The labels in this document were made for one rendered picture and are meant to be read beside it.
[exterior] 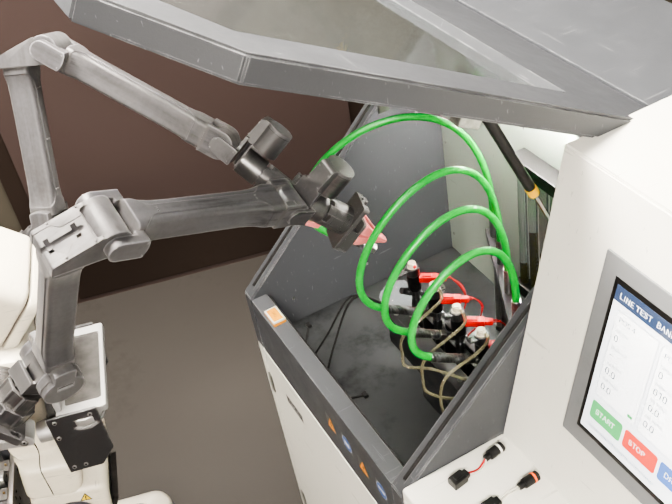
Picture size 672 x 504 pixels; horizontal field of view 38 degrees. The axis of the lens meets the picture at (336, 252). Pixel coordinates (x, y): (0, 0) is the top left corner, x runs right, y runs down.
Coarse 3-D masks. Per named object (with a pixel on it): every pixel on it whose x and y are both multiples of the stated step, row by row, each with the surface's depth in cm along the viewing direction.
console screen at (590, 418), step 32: (608, 256) 142; (608, 288) 144; (640, 288) 138; (608, 320) 145; (640, 320) 139; (608, 352) 146; (640, 352) 140; (576, 384) 155; (608, 384) 148; (640, 384) 142; (576, 416) 157; (608, 416) 150; (640, 416) 143; (608, 448) 151; (640, 448) 145; (640, 480) 146
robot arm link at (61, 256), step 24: (72, 216) 143; (96, 216) 143; (48, 240) 141; (72, 240) 141; (96, 240) 141; (48, 264) 140; (72, 264) 141; (48, 288) 146; (72, 288) 149; (48, 312) 151; (72, 312) 155; (48, 336) 157; (72, 336) 161; (48, 360) 162; (72, 360) 166; (48, 384) 166; (72, 384) 169
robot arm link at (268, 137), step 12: (264, 120) 187; (252, 132) 188; (264, 132) 188; (276, 132) 187; (288, 132) 191; (216, 144) 188; (228, 144) 188; (240, 144) 189; (252, 144) 189; (264, 144) 188; (276, 144) 188; (216, 156) 189; (228, 156) 188; (264, 156) 189; (276, 156) 190
